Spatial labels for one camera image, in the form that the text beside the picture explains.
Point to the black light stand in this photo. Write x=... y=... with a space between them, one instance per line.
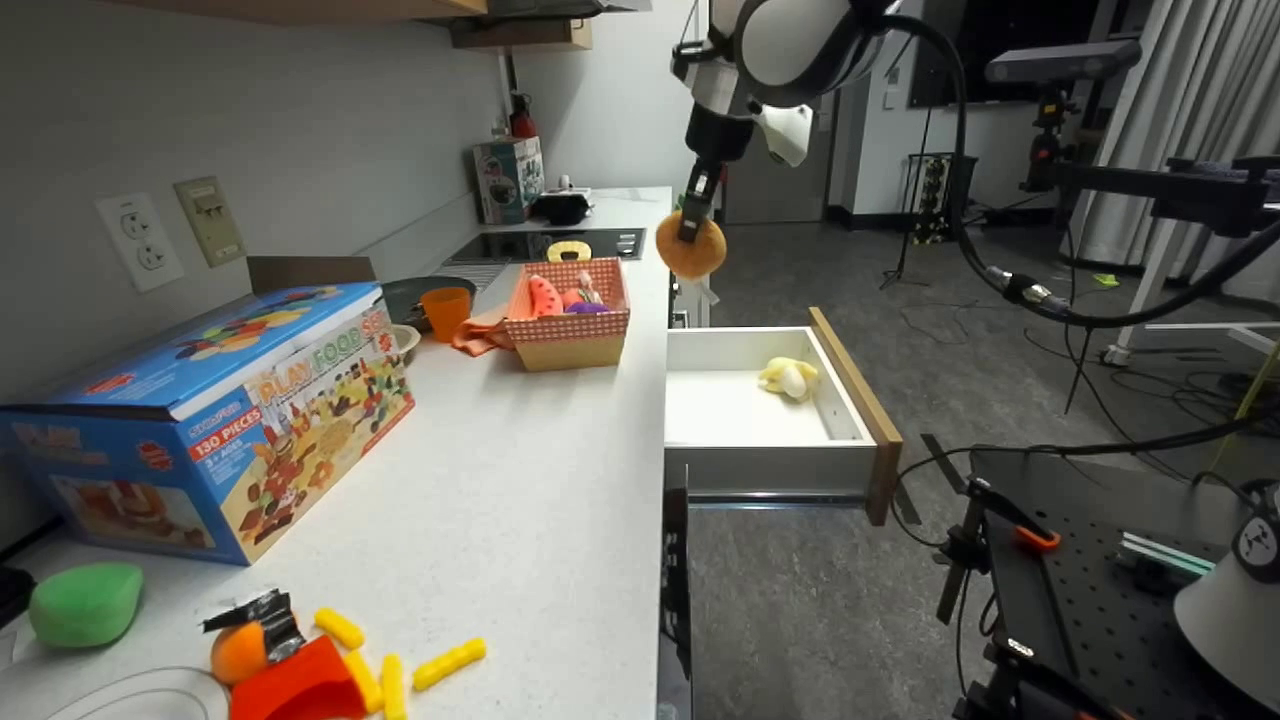
x=943 y=197

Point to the white metal stand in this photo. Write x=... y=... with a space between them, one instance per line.
x=1201 y=326

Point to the black floor tape strip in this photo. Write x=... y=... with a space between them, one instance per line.
x=910 y=504
x=943 y=461

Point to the pink checkered basket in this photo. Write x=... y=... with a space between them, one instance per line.
x=564 y=344

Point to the yellow toy fry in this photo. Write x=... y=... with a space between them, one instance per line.
x=393 y=687
x=337 y=626
x=449 y=662
x=363 y=679

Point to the white drawer with wooden front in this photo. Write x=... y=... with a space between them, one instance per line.
x=745 y=425

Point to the small cream bowl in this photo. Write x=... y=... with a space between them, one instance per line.
x=404 y=344

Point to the grey curtain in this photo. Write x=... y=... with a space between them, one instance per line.
x=1201 y=81

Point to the pink soft toy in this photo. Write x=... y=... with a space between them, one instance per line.
x=541 y=296

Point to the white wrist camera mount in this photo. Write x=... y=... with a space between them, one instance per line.
x=709 y=81

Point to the white wall outlet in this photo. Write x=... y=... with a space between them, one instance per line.
x=142 y=242

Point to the beige wall switch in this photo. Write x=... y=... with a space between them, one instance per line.
x=210 y=220

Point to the white cone with dial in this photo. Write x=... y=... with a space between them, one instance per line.
x=1232 y=626

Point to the wooden upper cabinet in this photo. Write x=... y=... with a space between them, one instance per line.
x=307 y=7

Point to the black toy packet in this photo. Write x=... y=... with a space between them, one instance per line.
x=264 y=621

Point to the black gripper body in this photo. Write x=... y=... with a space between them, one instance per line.
x=716 y=144

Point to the black perforated table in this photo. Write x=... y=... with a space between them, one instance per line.
x=1107 y=626

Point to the yellow plush toy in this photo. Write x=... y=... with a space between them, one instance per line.
x=790 y=379

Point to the orange toy ball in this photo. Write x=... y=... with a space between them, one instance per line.
x=238 y=653

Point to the orange cloth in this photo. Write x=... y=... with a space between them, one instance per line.
x=474 y=336

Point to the black induction cooktop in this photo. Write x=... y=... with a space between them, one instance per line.
x=535 y=247

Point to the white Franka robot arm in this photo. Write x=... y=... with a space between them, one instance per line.
x=794 y=41

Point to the blue toy food box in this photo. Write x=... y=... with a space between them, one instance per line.
x=264 y=425

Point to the orange round plush toy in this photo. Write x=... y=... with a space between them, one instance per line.
x=688 y=250

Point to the teal stick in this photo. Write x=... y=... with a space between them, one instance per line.
x=1165 y=554

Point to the green sponge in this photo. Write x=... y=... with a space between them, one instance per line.
x=84 y=605

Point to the wooden base cabinet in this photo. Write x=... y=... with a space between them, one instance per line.
x=673 y=601

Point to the dark bowl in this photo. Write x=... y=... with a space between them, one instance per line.
x=403 y=289

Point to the red toy fries container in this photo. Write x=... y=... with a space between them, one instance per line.
x=292 y=687

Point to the black stereo camera bar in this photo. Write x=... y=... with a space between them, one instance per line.
x=1061 y=62

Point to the red bottle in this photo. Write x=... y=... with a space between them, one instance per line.
x=522 y=116

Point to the white plate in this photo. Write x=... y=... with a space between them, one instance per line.
x=145 y=699

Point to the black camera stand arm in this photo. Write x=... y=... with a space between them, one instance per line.
x=1172 y=193

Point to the grey printed box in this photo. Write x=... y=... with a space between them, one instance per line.
x=500 y=183

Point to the yellow green ball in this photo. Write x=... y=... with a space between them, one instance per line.
x=1107 y=282

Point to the orange cup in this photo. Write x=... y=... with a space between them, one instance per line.
x=449 y=312

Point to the black wall monitor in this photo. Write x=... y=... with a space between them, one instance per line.
x=1013 y=27

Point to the purple toy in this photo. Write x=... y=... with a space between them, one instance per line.
x=581 y=304

